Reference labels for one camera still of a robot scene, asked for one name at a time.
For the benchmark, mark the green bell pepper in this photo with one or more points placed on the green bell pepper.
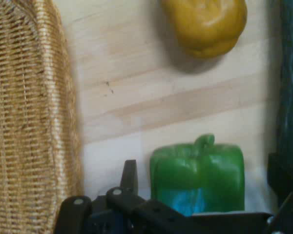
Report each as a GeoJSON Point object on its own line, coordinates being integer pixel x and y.
{"type": "Point", "coordinates": [197, 175]}

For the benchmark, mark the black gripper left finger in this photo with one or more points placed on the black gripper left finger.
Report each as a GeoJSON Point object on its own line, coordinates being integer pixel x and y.
{"type": "Point", "coordinates": [129, 178]}

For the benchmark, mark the yellow bell pepper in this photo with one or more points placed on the yellow bell pepper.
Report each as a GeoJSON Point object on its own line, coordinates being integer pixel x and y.
{"type": "Point", "coordinates": [205, 24]}

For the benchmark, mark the woven wicker basket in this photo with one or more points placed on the woven wicker basket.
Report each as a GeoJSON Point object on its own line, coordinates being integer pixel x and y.
{"type": "Point", "coordinates": [27, 117]}

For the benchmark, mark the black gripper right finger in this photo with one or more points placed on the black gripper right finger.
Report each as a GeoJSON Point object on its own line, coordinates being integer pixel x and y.
{"type": "Point", "coordinates": [284, 180]}

